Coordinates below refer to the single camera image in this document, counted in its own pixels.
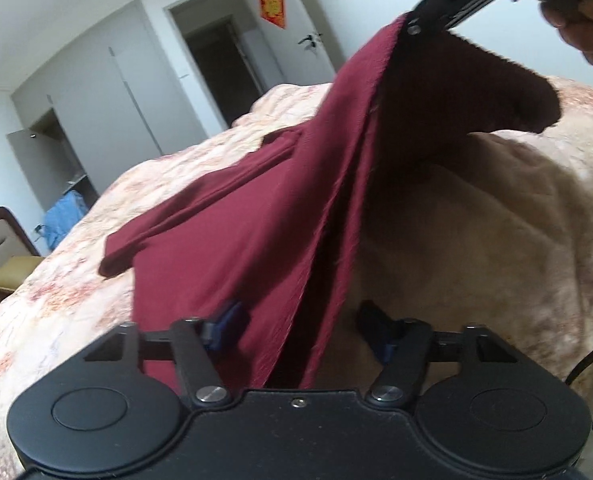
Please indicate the dark red sweater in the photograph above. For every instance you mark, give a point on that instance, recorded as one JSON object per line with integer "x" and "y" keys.
{"x": 276, "y": 220}

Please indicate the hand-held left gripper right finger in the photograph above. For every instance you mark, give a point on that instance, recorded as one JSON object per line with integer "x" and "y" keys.
{"x": 376, "y": 327}

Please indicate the floral beige blanket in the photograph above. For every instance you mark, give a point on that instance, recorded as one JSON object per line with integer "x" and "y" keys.
{"x": 501, "y": 240}

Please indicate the grey wardrobe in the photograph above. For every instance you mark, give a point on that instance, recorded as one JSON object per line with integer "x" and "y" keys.
{"x": 106, "y": 100}

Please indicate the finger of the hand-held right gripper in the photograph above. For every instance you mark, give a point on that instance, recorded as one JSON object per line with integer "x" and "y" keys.
{"x": 434, "y": 19}

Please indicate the red diamond door decoration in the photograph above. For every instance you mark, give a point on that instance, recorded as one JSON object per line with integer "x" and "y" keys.
{"x": 272, "y": 4}

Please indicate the white door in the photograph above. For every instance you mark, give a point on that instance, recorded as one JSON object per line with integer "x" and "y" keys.
{"x": 286, "y": 65}

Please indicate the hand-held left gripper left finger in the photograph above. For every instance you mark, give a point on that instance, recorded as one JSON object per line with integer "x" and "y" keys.
{"x": 224, "y": 325}

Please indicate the olive yellow pillow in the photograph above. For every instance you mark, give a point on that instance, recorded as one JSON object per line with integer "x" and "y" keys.
{"x": 14, "y": 272}

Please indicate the blue garment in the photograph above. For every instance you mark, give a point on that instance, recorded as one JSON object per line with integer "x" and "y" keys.
{"x": 64, "y": 220}

